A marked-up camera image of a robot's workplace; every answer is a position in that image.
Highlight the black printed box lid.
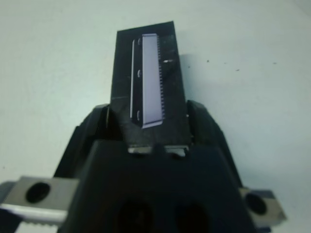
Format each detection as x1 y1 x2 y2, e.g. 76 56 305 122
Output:
110 20 192 148

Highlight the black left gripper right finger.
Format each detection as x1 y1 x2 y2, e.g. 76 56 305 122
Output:
186 99 243 189

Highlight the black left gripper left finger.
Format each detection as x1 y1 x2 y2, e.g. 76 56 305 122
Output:
53 103 122 180

